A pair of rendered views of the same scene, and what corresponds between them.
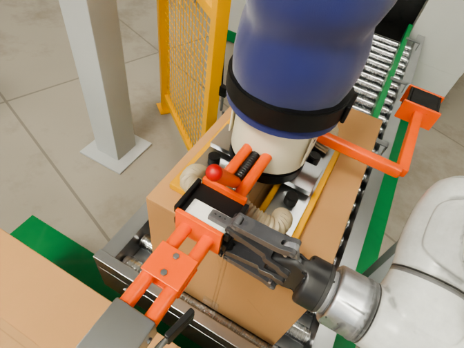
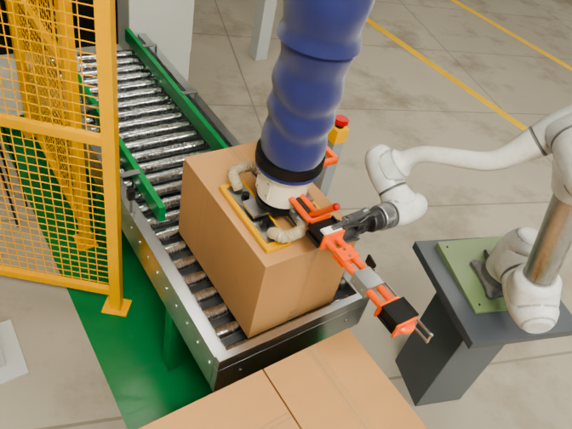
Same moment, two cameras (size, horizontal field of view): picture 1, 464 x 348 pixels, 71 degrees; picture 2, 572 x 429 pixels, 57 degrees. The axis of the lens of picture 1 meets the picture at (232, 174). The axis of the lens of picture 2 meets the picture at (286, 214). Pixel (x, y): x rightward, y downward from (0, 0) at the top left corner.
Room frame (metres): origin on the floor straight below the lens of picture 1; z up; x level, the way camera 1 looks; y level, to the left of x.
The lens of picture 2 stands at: (-0.15, 1.17, 2.20)
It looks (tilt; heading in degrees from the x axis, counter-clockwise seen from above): 42 degrees down; 297
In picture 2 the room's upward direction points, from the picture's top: 15 degrees clockwise
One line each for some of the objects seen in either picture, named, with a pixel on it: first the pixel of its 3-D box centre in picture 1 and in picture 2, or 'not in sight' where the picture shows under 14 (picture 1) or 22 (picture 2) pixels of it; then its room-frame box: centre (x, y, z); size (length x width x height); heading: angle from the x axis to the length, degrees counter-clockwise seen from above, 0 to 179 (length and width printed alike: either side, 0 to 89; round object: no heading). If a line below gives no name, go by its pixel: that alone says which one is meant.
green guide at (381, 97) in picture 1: (393, 87); (187, 99); (1.62, -0.75, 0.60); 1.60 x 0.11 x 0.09; 160
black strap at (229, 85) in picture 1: (290, 83); (290, 155); (0.52, -0.07, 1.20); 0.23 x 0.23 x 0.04
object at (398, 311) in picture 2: not in sight; (395, 317); (-0.04, 0.15, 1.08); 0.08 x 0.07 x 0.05; 159
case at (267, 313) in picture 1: (267, 197); (260, 231); (0.60, -0.12, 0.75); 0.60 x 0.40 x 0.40; 161
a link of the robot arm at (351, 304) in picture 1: (344, 300); (382, 216); (0.19, -0.19, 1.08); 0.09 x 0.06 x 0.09; 160
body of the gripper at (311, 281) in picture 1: (297, 274); (366, 222); (0.22, -0.12, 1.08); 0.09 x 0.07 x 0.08; 70
